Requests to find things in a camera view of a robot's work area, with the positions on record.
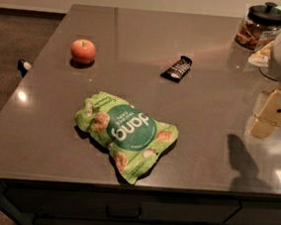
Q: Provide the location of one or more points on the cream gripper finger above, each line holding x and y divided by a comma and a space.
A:
266, 116

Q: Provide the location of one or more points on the dark cabinet drawers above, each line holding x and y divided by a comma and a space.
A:
41, 203

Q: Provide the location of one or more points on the red apple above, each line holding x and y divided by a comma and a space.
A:
83, 51

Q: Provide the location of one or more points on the black rxbar chocolate bar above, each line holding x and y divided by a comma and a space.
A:
178, 70

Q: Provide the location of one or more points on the small bottle on floor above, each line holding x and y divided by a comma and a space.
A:
23, 65

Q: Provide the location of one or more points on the green rice chip bag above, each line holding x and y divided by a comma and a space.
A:
134, 140

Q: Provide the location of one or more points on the glass jar with black lid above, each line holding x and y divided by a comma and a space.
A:
259, 19

